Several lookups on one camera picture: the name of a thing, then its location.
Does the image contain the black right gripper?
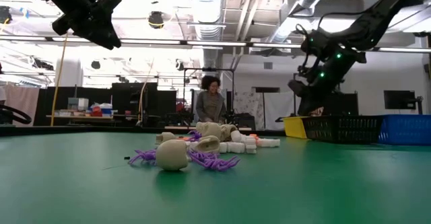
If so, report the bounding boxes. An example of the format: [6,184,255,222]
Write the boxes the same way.
[288,77,337,116]

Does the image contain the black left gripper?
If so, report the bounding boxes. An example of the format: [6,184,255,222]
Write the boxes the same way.
[43,0,122,50]

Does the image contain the black screen panel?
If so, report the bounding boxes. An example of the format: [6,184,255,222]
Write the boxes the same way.
[331,92,360,116]

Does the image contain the yellow plastic basket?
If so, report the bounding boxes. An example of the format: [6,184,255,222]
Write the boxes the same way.
[282,116,309,140]

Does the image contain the white backdrop sheet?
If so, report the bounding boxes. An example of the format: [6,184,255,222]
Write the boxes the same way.
[234,91,299,130]

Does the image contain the black plastic basket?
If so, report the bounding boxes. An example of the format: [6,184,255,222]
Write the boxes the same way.
[300,115,385,145]

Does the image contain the long ceiling light strip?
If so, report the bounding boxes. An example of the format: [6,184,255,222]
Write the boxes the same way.
[0,35,431,54]

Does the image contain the black sign bar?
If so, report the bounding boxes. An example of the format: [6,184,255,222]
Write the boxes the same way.
[251,86,281,94]

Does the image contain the white cylinder tank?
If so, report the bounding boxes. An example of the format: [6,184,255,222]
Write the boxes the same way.
[55,56,84,87]

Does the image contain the black ceiling dome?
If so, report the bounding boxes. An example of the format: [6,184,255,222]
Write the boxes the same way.
[147,11,165,30]

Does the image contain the black partition panels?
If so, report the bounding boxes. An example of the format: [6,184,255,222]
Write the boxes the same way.
[39,81,178,128]

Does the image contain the white storage box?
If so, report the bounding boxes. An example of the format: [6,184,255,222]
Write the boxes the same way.
[68,97,90,111]

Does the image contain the black computer monitor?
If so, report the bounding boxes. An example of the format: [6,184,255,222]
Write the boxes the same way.
[383,89,417,110]

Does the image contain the green table mat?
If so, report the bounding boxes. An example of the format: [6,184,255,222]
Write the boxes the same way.
[0,131,431,224]

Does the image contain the wooden workbench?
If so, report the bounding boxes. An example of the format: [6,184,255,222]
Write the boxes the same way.
[46,114,119,123]

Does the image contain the blue plastic basket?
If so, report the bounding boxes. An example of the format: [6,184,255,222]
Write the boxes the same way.
[377,114,431,147]

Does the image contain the pale pink curtain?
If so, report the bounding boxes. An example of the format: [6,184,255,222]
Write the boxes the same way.
[0,84,40,127]

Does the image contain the yellow extension cable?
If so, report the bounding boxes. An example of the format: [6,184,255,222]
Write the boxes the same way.
[50,32,70,127]

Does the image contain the thin beige hanging cable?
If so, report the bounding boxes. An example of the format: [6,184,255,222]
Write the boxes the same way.
[137,57,156,126]

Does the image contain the black rig frame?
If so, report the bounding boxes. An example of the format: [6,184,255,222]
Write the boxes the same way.
[183,67,236,126]

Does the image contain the black curved hose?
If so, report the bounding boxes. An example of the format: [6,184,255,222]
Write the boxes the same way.
[0,104,33,126]

